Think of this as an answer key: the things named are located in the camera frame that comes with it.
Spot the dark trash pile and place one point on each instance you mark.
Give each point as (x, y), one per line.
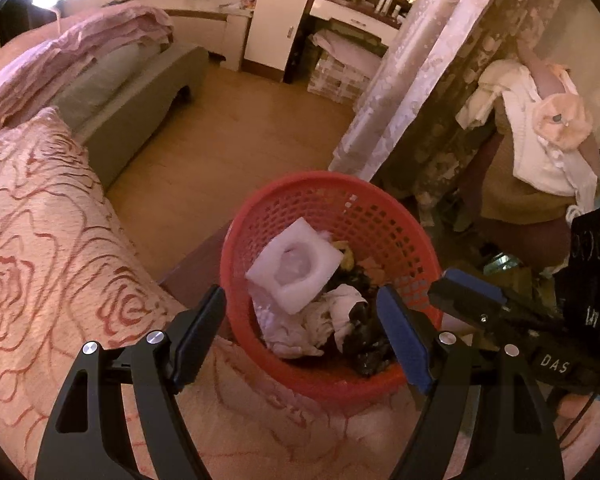
(352, 269)

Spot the stacked storage boxes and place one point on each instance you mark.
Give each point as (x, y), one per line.
(343, 70)

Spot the grey bed bench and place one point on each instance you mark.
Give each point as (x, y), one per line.
(117, 104)

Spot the white foam block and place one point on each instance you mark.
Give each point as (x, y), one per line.
(295, 266)

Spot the low white desk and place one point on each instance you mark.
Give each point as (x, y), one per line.
(220, 27)

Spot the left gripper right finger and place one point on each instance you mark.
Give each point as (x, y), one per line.
(513, 436)

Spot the right hand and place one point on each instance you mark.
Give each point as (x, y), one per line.
(576, 416)

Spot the pile of clothes on chair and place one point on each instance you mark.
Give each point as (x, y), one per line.
(547, 165)

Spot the white dressing cabinet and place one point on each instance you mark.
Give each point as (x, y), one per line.
(274, 25)

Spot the lace curtain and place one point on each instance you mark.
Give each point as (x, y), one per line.
(427, 43)

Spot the pink rose-pattern bedspread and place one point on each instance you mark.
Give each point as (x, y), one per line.
(68, 274)

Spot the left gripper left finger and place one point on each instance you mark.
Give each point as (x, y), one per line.
(86, 436)

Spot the folded pink quilt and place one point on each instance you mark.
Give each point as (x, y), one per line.
(39, 63)

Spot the black plastic bag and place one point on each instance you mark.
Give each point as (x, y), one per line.
(358, 333)

